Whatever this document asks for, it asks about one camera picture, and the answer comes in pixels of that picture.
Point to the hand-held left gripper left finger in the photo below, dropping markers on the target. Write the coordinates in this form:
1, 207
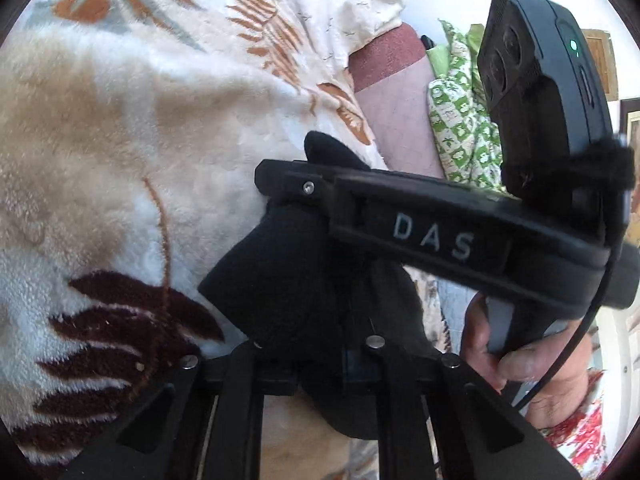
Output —
239, 372

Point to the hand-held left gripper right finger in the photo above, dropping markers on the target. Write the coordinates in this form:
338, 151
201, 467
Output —
397, 390

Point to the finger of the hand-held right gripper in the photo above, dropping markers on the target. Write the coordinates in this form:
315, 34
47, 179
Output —
295, 180

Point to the black pants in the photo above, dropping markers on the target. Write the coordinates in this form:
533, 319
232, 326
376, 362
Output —
280, 270

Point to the person's right hand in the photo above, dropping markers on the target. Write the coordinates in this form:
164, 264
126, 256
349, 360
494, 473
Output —
555, 375

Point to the maroon cushion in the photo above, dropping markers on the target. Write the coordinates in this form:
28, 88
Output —
395, 110

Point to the green and white patterned cloth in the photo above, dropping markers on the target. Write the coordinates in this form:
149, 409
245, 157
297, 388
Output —
455, 115

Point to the white printed sheet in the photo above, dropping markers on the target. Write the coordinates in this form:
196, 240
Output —
340, 0

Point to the red floral clothing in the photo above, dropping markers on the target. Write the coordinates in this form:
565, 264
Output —
585, 440

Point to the fluffy leaf-print blanket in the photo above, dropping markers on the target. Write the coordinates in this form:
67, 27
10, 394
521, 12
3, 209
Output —
100, 160

